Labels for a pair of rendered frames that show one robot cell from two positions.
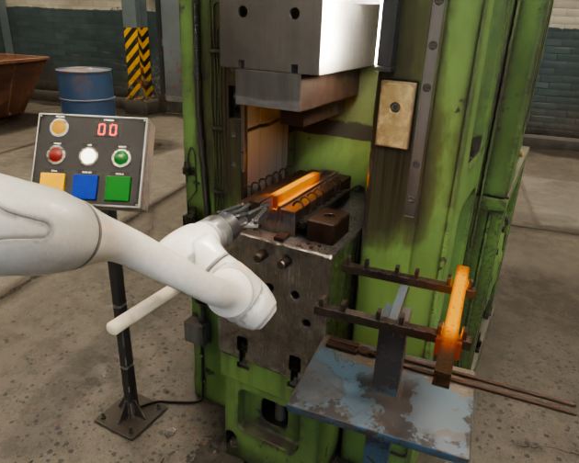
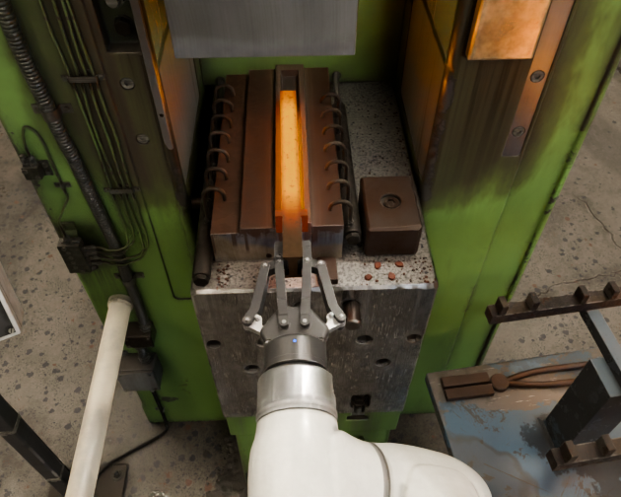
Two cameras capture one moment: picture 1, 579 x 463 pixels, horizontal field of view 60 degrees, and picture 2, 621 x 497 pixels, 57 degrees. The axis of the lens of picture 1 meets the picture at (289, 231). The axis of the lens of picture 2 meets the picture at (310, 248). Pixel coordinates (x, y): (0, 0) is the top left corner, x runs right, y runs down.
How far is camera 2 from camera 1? 90 cm
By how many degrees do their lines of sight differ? 35
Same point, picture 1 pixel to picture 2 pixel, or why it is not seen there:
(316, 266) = (408, 302)
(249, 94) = (213, 32)
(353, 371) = (513, 430)
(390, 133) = (504, 35)
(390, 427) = not seen: outside the picture
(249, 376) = not seen: hidden behind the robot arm
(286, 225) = (324, 246)
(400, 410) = (612, 470)
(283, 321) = (341, 369)
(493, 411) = not seen: hidden behind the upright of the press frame
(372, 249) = (441, 211)
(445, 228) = (567, 159)
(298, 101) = (351, 33)
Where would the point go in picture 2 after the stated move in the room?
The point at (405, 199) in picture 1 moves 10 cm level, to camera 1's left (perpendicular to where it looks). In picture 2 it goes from (509, 133) to (458, 154)
